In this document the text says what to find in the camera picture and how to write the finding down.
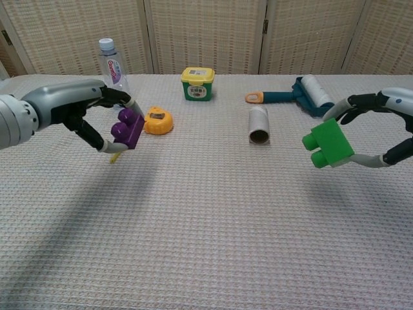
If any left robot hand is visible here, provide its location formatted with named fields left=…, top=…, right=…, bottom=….
left=21, top=79, right=146, bottom=154

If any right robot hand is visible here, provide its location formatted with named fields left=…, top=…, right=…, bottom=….
left=322, top=87, right=413, bottom=169

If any white lint roller refill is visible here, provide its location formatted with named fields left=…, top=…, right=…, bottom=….
left=247, top=107, right=270, bottom=145

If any yellow lidded green tub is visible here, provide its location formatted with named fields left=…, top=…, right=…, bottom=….
left=179, top=67, right=216, bottom=102

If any white waffle tablecloth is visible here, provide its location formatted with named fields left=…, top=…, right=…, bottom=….
left=0, top=73, right=413, bottom=310

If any purple toy block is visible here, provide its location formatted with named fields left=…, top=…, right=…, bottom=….
left=110, top=108, right=146, bottom=150

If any yellow tape measure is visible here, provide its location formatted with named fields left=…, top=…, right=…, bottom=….
left=109, top=107, right=174, bottom=164

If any green toy block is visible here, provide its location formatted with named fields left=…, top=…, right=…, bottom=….
left=301, top=118, right=355, bottom=169

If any clear plastic water bottle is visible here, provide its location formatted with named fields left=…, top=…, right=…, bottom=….
left=97, top=37, right=132, bottom=94

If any woven folding screen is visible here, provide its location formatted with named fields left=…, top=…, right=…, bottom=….
left=0, top=0, right=413, bottom=79

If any teal lint roller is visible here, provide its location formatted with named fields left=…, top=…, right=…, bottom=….
left=244, top=74, right=336, bottom=118

